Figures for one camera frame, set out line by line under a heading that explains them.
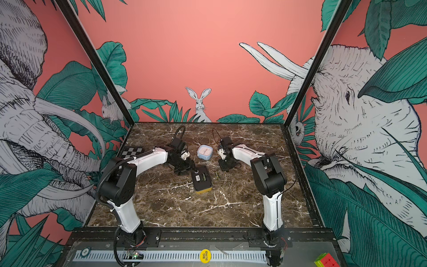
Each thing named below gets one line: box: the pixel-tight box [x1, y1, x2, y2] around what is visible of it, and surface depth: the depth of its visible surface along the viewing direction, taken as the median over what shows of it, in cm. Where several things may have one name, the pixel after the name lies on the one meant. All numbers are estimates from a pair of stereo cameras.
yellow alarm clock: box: [191, 165, 213, 195], surface depth 92 cm
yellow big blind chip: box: [199, 248, 212, 264], surface depth 71 cm
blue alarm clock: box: [196, 144, 213, 161], surface depth 103 cm
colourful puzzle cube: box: [314, 252, 340, 267], surface depth 67 cm
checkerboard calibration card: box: [120, 145, 145, 160], surface depth 103 cm
